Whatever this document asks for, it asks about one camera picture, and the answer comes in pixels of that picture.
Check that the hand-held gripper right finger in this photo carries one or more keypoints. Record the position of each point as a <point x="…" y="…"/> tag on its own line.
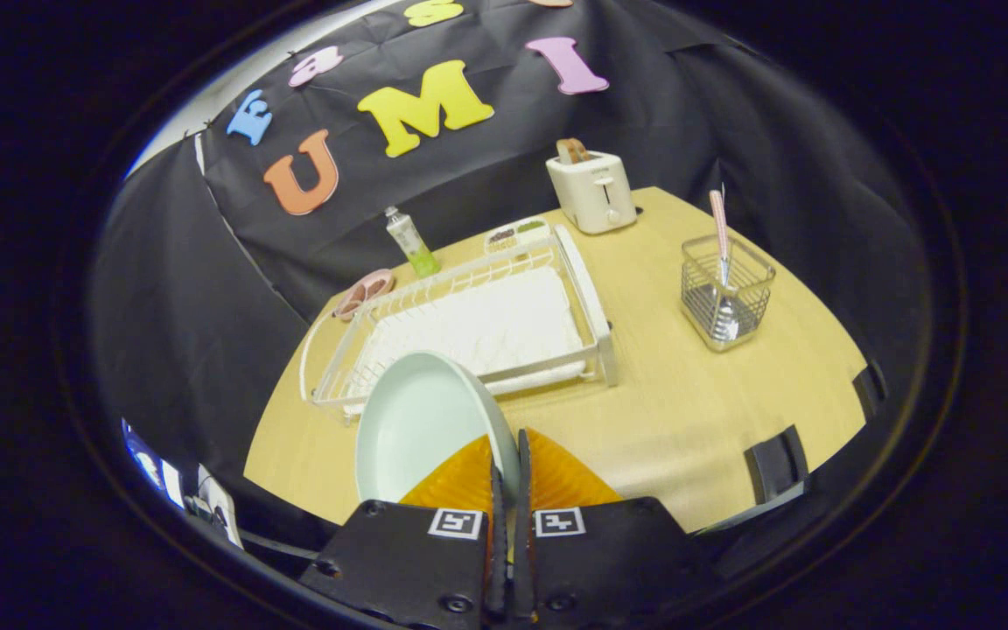
<point x="618" y="560"/>

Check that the white drying mat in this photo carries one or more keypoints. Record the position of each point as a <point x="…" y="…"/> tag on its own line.
<point x="486" y="324"/>

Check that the black backdrop cloth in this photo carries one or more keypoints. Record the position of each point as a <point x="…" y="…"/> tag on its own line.
<point x="731" y="114"/>

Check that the cream white toaster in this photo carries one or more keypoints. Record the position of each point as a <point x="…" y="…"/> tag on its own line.
<point x="591" y="197"/>

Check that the pink shallow dish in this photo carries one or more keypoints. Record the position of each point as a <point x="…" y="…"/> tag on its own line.
<point x="348" y="308"/>

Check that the small white compartment tray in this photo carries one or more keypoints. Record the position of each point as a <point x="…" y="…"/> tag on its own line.
<point x="521" y="234"/>

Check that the reddish brown food piece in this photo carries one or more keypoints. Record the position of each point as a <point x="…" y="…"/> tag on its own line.
<point x="355" y="300"/>
<point x="377" y="283"/>

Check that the clear bottle green liquid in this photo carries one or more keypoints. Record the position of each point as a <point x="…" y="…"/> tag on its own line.
<point x="421" y="258"/>

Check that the pale green plate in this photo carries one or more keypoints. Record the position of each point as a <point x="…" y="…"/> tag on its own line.
<point x="416" y="429"/>

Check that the brown bread slice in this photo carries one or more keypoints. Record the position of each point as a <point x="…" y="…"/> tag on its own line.
<point x="572" y="150"/>

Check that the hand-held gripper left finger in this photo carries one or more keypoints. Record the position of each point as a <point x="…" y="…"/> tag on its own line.
<point x="399" y="560"/>

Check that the black table clamp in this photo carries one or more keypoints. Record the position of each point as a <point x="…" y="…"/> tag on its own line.
<point x="775" y="464"/>
<point x="871" y="389"/>

